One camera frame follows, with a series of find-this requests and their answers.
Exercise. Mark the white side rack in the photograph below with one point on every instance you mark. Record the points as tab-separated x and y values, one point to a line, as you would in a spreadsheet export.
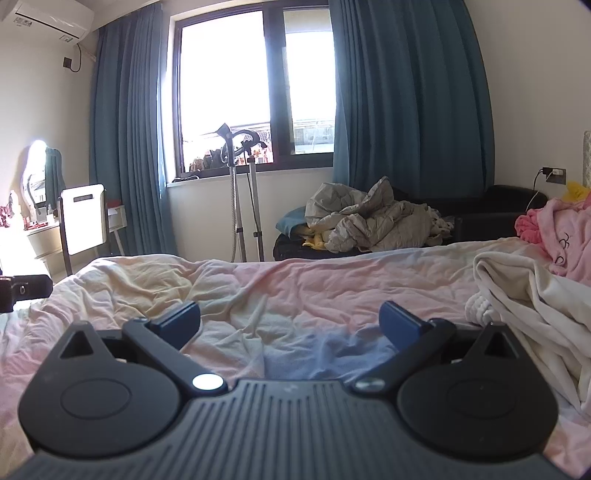
117	217

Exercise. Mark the white pants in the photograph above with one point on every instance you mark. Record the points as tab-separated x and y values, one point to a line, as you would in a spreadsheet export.
531	295

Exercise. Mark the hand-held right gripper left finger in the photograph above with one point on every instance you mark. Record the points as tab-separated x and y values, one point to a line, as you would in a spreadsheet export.
180	321

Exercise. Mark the oval vanity mirror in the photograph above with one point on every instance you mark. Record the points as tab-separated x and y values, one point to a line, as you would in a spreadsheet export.
34	166

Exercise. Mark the cluster of cosmetics bottles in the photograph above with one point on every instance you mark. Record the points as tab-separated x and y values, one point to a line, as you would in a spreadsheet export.
4	214

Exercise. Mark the grey quilt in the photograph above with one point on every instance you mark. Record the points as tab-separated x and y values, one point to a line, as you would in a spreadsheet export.
369	221

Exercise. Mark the yellow plush toy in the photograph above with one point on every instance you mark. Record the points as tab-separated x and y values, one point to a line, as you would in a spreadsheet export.
575	190

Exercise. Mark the pink plush blanket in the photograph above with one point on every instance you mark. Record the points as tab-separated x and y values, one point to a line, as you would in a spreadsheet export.
563	226

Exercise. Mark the blue curtain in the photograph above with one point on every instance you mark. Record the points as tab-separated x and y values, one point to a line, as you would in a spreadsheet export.
406	92
129	138

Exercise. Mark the yellow cloth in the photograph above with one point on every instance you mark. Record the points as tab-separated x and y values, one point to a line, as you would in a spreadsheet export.
316	241

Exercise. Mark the white backed chair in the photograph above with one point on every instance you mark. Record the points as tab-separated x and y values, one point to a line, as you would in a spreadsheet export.
83	217

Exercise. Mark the dark cloth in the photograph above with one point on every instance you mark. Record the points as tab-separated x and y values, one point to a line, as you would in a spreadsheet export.
184	177

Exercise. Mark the white dressing table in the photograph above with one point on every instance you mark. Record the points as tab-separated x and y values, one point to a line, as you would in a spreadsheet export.
46	240

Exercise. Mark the dark framed window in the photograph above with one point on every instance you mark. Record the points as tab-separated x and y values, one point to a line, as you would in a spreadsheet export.
221	92

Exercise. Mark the windowsill clutter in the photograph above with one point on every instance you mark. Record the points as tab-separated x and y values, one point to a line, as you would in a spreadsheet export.
214	159

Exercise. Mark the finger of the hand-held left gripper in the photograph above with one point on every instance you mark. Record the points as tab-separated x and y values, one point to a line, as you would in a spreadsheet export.
32	286

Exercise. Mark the black sofa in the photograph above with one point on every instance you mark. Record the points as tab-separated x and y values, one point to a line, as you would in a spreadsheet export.
503	203

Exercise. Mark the garment steamer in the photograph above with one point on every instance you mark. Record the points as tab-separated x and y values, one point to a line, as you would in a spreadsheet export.
225	134

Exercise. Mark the teal hanging towel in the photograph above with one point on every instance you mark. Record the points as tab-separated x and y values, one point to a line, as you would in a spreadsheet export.
54	175

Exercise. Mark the padded white headboard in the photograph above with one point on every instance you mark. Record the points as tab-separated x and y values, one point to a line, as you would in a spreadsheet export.
587	157

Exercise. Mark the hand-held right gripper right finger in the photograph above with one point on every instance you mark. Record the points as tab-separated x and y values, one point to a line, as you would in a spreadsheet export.
399	321

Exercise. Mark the dark wall socket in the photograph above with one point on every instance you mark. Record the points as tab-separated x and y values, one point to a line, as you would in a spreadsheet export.
68	62

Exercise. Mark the wall outlet with charger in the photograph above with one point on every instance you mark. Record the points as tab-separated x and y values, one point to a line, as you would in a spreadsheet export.
555	175

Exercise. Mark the white air conditioner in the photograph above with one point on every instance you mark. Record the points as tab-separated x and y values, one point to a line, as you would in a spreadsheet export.
46	18

